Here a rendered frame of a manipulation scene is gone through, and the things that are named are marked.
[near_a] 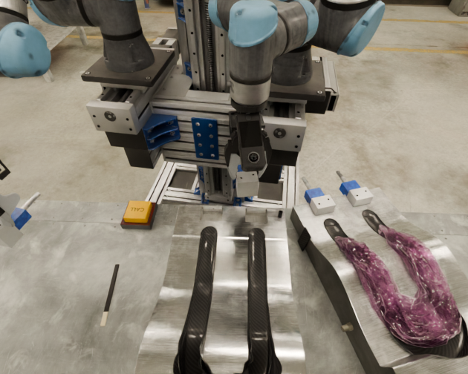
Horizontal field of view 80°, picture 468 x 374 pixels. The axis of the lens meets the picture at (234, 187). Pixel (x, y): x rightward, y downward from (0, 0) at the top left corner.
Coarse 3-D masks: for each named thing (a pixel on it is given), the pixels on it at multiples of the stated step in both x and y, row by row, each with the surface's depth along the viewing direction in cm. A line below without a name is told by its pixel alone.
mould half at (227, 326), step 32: (192, 224) 65; (224, 224) 65; (256, 224) 65; (192, 256) 60; (224, 256) 60; (288, 256) 60; (192, 288) 55; (224, 288) 55; (288, 288) 55; (160, 320) 48; (224, 320) 49; (288, 320) 49; (160, 352) 43; (224, 352) 44; (288, 352) 44
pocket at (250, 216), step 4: (248, 212) 69; (252, 212) 69; (256, 212) 69; (260, 212) 69; (264, 212) 69; (248, 216) 70; (252, 216) 70; (256, 216) 70; (260, 216) 70; (264, 216) 70; (248, 220) 69; (252, 220) 69; (256, 220) 69; (260, 220) 69; (264, 220) 69
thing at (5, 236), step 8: (32, 200) 64; (16, 208) 61; (24, 208) 63; (16, 216) 60; (24, 216) 61; (0, 224) 57; (16, 224) 60; (24, 224) 62; (0, 232) 56; (8, 232) 58; (16, 232) 60; (0, 240) 57; (8, 240) 58; (16, 240) 60
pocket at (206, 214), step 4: (204, 212) 70; (208, 212) 70; (212, 212) 70; (216, 212) 70; (220, 212) 70; (204, 216) 70; (208, 216) 70; (212, 216) 70; (216, 216) 70; (220, 216) 70; (212, 220) 69; (216, 220) 69; (220, 220) 69
